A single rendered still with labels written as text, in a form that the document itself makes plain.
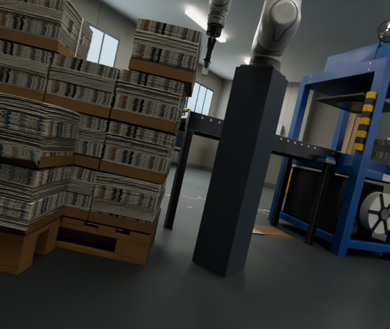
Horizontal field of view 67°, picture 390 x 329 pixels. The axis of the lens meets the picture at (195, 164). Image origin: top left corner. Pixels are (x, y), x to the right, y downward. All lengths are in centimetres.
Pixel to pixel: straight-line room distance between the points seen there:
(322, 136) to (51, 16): 733
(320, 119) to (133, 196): 729
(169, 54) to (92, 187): 67
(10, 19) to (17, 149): 65
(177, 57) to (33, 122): 64
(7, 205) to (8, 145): 20
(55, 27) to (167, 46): 49
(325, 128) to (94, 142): 727
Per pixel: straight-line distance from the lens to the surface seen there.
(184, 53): 137
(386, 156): 339
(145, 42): 140
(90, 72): 141
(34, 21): 155
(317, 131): 825
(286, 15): 134
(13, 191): 118
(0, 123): 120
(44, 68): 148
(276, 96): 152
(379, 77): 272
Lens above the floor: 55
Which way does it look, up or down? 3 degrees down
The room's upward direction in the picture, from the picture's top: 13 degrees clockwise
